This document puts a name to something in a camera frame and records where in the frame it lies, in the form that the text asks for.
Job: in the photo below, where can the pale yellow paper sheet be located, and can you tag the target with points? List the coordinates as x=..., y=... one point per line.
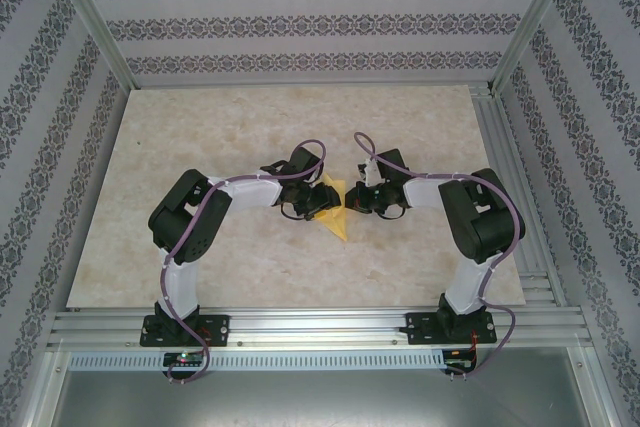
x=337, y=224

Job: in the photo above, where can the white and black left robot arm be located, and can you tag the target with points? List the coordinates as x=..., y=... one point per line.
x=250, y=192

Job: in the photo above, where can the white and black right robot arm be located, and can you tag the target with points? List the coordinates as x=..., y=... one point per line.
x=425, y=192

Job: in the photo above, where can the right controller board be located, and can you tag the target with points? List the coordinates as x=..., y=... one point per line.
x=460, y=359

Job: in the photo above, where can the controller board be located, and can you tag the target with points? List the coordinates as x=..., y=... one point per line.
x=185, y=359
x=460, y=359

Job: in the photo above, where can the left controller board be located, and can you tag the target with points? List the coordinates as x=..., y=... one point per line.
x=185, y=359

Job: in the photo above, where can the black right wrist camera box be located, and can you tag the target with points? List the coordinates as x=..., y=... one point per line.
x=390, y=164

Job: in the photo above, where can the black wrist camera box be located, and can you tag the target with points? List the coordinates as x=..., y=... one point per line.
x=390, y=164
x=305, y=159

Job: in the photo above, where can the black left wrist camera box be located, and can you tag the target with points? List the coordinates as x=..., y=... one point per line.
x=305, y=159

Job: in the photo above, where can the aluminium mounting rail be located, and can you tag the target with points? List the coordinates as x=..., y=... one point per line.
x=320, y=327

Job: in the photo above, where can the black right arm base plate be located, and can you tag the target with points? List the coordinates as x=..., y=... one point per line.
x=417, y=329

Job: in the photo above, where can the aluminium side rail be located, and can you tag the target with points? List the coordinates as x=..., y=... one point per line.
x=515, y=187

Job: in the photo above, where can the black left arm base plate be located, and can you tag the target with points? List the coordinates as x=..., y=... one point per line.
x=220, y=329

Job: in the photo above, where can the aluminium frame post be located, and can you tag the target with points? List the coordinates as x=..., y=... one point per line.
x=535, y=22
x=95, y=22

